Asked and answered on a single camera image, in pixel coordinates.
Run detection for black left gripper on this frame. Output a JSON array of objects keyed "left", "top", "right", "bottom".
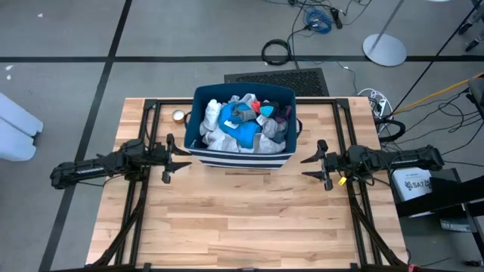
[{"left": 150, "top": 133, "right": 194, "bottom": 185}]

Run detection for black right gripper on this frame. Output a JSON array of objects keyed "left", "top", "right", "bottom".
[{"left": 299, "top": 140, "right": 353, "bottom": 192}]

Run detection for white button shirt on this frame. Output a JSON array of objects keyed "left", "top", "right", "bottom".
[{"left": 199, "top": 92, "right": 289, "bottom": 154}]

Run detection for grey purple-striped sock pair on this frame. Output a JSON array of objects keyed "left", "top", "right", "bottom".
[{"left": 262, "top": 119, "right": 289, "bottom": 139}]

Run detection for teal blue shirt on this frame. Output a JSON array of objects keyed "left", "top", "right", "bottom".
[{"left": 218, "top": 102, "right": 262, "bottom": 150}]

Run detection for teal purple black sock pair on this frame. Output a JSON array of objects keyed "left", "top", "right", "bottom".
[{"left": 259, "top": 100, "right": 293, "bottom": 122}]

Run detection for coral pink sock pair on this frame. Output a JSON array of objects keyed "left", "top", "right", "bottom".
[{"left": 250, "top": 100, "right": 269, "bottom": 127}]

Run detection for navy white striped fabric basket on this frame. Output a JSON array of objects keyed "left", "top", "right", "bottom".
[{"left": 184, "top": 82, "right": 301, "bottom": 171}]

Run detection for white printed box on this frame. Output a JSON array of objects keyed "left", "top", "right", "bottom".
[{"left": 391, "top": 168, "right": 434, "bottom": 202}]

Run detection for black perforated floor mat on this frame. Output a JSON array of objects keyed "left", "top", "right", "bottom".
[{"left": 224, "top": 67, "right": 330, "bottom": 97}]

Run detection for black cart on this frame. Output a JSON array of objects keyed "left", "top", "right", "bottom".
[{"left": 395, "top": 168, "right": 484, "bottom": 233}]

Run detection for grey round stand base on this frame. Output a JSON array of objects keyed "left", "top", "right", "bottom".
[{"left": 361, "top": 0, "right": 408, "bottom": 68}]

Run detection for yellow pole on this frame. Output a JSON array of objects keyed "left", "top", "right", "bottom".
[{"left": 392, "top": 71, "right": 484, "bottom": 115}]

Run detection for black power brick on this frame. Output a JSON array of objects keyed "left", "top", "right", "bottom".
[{"left": 330, "top": 6, "right": 343, "bottom": 29}]

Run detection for thin black stand pole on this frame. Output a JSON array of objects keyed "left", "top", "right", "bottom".
[{"left": 389, "top": 2, "right": 484, "bottom": 119}]

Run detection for white floor object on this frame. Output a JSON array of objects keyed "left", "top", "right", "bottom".
[{"left": 0, "top": 92, "right": 45, "bottom": 162}]

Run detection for black metal table frame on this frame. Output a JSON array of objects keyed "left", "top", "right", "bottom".
[{"left": 90, "top": 97, "right": 408, "bottom": 272}]

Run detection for white cable bundle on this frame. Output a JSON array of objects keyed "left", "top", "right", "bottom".
[{"left": 357, "top": 87, "right": 395, "bottom": 120}]

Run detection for coiled black cable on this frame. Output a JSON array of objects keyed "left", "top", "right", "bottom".
[{"left": 261, "top": 39, "right": 293, "bottom": 66}]

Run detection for coiled blue cable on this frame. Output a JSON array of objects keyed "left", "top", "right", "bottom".
[{"left": 303, "top": 8, "right": 334, "bottom": 36}]

